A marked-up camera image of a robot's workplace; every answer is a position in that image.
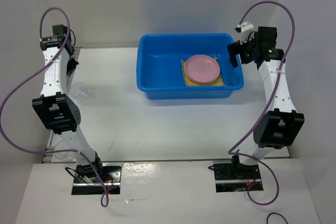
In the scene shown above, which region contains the clear plastic cup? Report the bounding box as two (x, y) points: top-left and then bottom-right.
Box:
(69, 82), (92, 104)
(53, 140), (76, 163)

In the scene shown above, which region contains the bamboo woven mat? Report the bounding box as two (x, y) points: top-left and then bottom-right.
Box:
(181, 55), (225, 87)

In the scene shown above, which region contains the pink plastic plate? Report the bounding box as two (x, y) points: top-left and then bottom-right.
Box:
(185, 55), (221, 83)

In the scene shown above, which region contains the beige bear plate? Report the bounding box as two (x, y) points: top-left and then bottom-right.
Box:
(181, 60), (218, 87)

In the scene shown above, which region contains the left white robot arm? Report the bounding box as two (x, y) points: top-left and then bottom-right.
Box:
(32, 25), (104, 182)

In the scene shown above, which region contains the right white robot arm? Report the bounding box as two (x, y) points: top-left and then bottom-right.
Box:
(227, 22), (305, 179)

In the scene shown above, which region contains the blue plastic bin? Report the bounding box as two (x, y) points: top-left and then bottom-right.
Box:
(136, 33), (244, 100)

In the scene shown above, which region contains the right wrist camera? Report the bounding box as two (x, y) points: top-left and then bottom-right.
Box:
(235, 22), (254, 44)

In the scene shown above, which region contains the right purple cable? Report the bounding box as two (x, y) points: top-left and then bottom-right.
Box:
(227, 1), (296, 206)

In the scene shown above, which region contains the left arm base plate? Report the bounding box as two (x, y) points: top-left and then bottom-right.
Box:
(66, 163), (122, 196)

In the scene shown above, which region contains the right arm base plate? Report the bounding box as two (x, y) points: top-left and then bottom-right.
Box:
(208, 157), (263, 193)

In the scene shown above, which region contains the black cable on floor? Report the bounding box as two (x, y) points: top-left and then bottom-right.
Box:
(266, 212), (289, 224)

